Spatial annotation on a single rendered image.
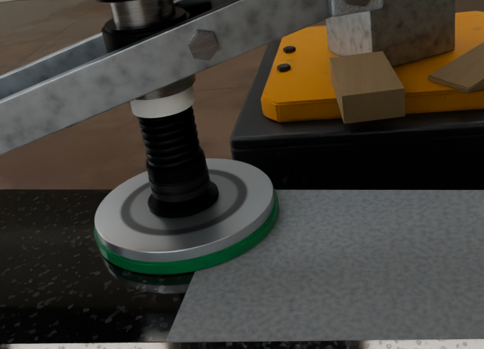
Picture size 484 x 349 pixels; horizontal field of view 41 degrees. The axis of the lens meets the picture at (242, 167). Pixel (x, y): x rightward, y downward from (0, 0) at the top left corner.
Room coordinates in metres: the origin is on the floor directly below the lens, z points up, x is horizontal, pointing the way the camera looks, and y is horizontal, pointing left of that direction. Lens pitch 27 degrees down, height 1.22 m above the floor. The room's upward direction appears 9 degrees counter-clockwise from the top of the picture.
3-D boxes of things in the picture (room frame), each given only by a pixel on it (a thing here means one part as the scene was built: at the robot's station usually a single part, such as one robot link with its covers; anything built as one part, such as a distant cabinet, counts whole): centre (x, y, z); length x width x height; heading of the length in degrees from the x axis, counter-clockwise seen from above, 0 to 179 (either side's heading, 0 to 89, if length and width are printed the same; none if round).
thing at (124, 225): (0.67, 0.07, 0.84); 0.21 x 0.21 x 0.01
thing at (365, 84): (1.05, -0.23, 0.81); 0.20 x 0.10 x 0.05; 175
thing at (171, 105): (0.67, 0.07, 0.99); 0.07 x 0.07 x 0.04
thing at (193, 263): (0.67, 0.07, 0.84); 0.22 x 0.22 x 0.04
